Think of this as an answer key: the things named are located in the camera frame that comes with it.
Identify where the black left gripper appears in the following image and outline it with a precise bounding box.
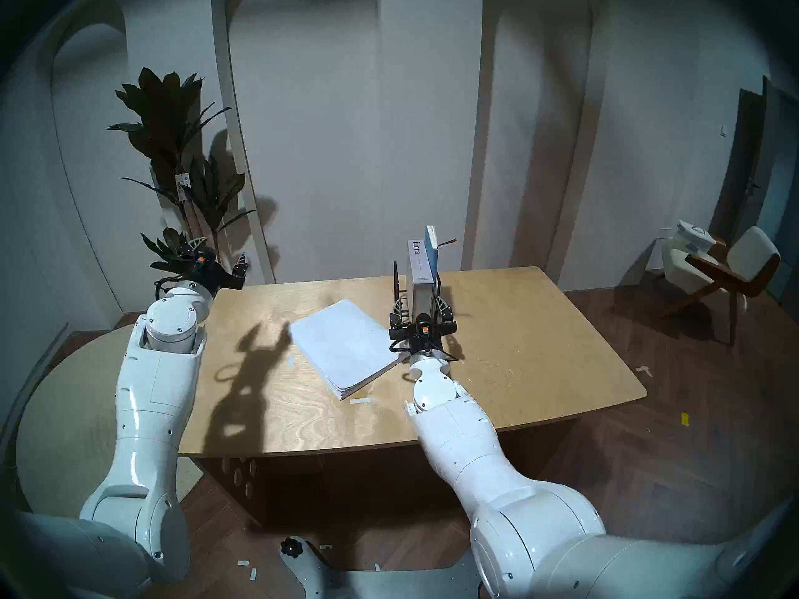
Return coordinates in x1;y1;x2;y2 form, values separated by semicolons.
156;236;250;291

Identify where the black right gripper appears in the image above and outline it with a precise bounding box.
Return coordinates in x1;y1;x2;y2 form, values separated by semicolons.
388;294;458;357

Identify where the thick white printed book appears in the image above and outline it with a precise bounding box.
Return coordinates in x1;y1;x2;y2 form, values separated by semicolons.
407;239;438;323

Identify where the blue notebook with bookmark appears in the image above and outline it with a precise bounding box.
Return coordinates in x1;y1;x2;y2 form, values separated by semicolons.
424;225;458;275

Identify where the large thin white book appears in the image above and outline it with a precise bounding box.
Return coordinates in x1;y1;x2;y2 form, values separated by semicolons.
288;298;410;401

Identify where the tall dark green plant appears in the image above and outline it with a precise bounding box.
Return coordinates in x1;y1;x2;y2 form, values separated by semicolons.
106;67;257;288

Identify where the wooden table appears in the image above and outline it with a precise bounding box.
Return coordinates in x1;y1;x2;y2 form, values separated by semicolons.
194;417;582;531

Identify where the round beige rug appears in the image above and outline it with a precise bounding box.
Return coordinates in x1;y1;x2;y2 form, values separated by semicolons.
12;326;204;519

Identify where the white plastic box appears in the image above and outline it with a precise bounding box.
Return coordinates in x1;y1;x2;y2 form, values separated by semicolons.
673;220;716;256

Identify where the white wooden armchair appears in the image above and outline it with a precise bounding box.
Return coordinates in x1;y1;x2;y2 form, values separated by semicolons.
654;225;782;346

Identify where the dark grey door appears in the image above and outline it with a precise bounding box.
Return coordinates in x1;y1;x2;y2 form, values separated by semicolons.
708;75;799;308

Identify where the black wire book stand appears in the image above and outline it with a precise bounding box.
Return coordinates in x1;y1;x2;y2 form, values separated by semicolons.
393;261;444;326

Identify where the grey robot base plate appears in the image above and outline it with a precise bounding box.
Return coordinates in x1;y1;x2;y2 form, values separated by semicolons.
281;537;485;599

